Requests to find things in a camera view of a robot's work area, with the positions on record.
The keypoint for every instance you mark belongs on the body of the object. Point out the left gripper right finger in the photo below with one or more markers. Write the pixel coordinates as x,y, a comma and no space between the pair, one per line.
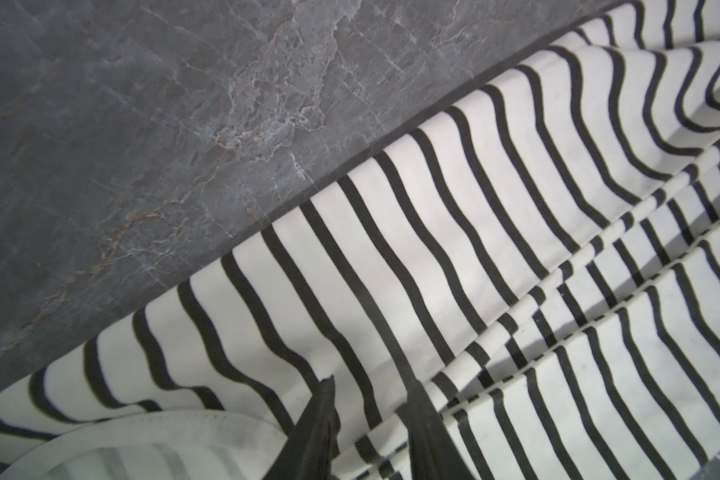
433,454

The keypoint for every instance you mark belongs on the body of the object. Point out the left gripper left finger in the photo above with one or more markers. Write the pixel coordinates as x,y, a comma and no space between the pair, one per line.
311,446

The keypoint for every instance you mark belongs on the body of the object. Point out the black white striped tank top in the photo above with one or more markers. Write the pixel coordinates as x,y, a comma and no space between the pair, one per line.
543,256

